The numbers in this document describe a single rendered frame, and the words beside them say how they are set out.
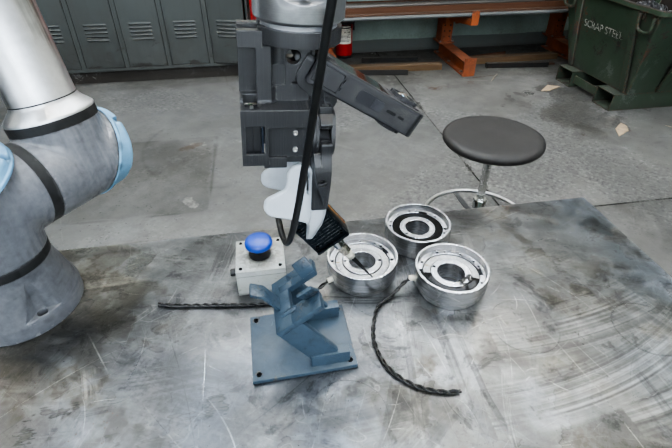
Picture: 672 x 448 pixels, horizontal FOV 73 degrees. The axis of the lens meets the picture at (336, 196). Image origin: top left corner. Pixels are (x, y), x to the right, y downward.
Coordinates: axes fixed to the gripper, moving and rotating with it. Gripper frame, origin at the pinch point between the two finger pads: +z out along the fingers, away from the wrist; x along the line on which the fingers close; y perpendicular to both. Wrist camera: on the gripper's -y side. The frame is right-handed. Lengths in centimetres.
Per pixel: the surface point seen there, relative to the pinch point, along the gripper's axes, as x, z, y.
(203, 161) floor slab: -198, 101, 31
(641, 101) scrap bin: -218, 76, -266
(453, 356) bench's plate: 5.6, 18.8, -17.7
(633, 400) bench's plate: 15.0, 17.6, -35.8
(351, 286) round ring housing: -6.3, 17.0, -6.9
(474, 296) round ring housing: -1.0, 15.5, -22.8
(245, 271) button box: -10.0, 15.9, 7.7
